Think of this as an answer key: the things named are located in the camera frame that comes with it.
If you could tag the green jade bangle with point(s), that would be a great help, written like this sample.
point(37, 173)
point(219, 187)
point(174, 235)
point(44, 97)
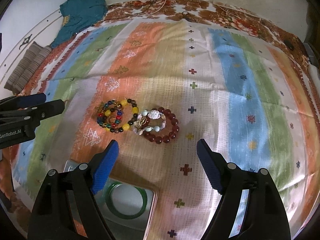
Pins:
point(112, 208)

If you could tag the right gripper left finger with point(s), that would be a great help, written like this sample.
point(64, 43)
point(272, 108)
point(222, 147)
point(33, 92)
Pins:
point(101, 166)

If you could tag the striped brown pillow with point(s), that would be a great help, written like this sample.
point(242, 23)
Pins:
point(26, 68)

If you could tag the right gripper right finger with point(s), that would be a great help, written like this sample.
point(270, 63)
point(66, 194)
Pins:
point(220, 173)

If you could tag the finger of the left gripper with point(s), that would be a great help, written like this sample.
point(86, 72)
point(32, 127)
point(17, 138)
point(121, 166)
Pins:
point(31, 116)
point(17, 102)

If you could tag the striped colourful cloth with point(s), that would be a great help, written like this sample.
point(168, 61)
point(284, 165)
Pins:
point(165, 92)

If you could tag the metal jewelry tin box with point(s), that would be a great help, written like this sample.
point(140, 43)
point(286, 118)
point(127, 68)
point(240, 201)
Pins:
point(127, 200)

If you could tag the teal shirt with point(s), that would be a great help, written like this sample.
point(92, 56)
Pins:
point(77, 16)

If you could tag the black scissors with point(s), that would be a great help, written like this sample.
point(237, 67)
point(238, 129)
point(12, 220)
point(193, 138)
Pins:
point(187, 16)

